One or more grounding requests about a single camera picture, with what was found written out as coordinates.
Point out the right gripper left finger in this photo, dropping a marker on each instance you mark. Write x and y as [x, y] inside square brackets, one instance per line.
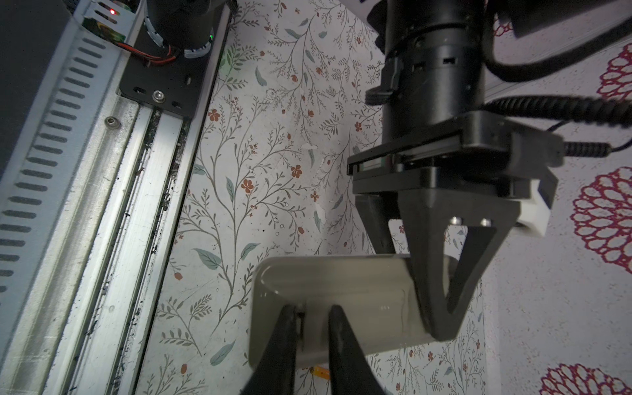
[275, 373]

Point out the orange battery left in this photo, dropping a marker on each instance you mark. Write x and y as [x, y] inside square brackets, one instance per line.
[321, 372]

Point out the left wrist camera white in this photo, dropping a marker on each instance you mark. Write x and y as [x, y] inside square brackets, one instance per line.
[534, 213]

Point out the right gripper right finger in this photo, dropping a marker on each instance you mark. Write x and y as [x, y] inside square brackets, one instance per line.
[350, 372]

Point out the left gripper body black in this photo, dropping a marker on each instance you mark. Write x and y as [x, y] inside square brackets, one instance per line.
[477, 152]

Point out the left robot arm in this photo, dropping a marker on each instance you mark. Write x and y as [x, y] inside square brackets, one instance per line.
[436, 52]

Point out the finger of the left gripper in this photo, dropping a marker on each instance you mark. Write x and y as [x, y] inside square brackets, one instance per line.
[445, 286]
[376, 211]

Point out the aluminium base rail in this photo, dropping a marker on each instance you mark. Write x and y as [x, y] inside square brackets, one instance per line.
[102, 108]

